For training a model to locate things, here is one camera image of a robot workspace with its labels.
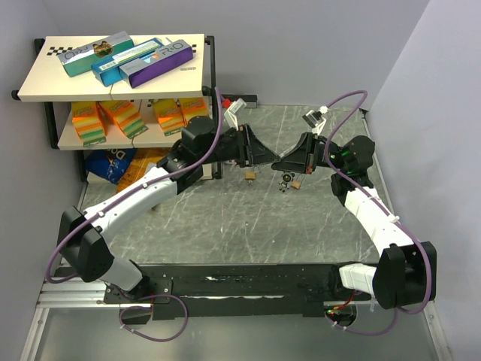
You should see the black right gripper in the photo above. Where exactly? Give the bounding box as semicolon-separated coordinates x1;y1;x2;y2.
271;132;348;174

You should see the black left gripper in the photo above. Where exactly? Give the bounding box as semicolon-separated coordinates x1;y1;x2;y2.
198;123;281;168

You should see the small key bunch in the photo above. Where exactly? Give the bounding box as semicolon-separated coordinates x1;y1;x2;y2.
279;172;295;193

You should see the brass padlock long shackle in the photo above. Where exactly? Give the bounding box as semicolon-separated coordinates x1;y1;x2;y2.
291;174;304;190

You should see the brass padlock short shackle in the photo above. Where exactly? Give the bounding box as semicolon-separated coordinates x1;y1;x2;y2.
245;171;256;185

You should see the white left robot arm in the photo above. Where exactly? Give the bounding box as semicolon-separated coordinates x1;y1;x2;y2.
57;117;279;302

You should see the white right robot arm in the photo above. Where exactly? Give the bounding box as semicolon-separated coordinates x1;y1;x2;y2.
271;132;437;313

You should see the orange green sponge pack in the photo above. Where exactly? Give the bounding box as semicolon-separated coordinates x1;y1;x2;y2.
71;101;106;147
152;99;186;136
98;100;147;139
178;97;209;126

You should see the orange snack bag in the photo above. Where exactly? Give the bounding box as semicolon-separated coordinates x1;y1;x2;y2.
116;148;171;193

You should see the purple grey R+O box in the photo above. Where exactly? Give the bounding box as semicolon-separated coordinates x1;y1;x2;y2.
119;39;194;88

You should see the blue Doritos bag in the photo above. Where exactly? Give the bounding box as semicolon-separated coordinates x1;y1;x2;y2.
85;148;137;184

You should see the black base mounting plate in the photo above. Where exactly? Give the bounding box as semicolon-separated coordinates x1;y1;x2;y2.
98;262;362;321

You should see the blue carton box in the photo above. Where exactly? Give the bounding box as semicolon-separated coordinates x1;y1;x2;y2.
91;38;163;86

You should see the teal grey R+O box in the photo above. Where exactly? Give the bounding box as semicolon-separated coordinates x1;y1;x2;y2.
57;31;134;77

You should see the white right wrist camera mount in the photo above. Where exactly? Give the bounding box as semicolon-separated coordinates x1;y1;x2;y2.
302;105;330;135

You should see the black bracket at back wall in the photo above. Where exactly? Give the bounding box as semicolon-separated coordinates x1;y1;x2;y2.
220;94;258;109

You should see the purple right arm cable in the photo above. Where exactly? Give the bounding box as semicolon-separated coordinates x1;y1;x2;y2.
322;89;435;335

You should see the black frame shelf rack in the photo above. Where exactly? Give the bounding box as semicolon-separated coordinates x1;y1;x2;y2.
11;34;216;181

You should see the aluminium rail frame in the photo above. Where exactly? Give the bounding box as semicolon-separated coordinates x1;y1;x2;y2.
21;278;452;360

